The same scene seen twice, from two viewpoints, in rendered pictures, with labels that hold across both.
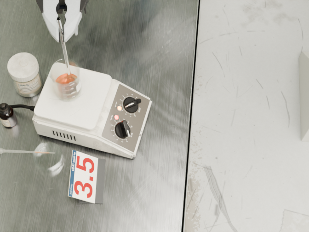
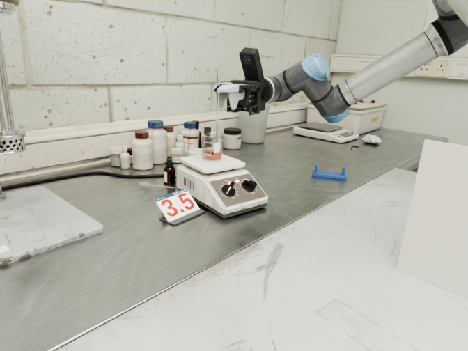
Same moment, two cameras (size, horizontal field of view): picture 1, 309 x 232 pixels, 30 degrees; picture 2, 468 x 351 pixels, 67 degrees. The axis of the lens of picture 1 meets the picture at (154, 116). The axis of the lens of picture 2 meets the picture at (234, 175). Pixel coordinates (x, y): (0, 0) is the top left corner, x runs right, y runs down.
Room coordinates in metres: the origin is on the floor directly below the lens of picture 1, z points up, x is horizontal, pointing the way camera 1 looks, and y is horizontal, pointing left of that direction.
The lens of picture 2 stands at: (-0.08, -0.41, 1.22)
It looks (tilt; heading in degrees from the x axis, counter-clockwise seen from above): 18 degrees down; 39
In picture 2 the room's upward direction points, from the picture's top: 3 degrees clockwise
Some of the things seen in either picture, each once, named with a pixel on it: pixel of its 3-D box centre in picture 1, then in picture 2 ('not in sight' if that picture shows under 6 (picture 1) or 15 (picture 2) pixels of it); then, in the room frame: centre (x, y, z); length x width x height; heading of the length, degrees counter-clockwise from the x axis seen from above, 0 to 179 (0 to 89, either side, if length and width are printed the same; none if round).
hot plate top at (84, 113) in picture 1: (73, 95); (212, 161); (0.51, 0.15, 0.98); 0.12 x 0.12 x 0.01; 79
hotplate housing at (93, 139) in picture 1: (88, 109); (218, 182); (0.51, 0.13, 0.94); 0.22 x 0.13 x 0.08; 79
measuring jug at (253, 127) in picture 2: not in sight; (249, 122); (1.07, 0.48, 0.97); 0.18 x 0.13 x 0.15; 97
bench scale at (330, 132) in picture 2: not in sight; (325, 131); (1.44, 0.31, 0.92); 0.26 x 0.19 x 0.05; 88
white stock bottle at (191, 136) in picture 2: not in sight; (189, 138); (0.72, 0.46, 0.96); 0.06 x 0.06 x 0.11
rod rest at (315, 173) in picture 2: not in sight; (329, 170); (0.88, 0.02, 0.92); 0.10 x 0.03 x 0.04; 118
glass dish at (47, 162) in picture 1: (48, 156); (169, 195); (0.41, 0.20, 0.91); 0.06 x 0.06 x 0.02
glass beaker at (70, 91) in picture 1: (65, 80); (211, 144); (0.52, 0.17, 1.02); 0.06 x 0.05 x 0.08; 100
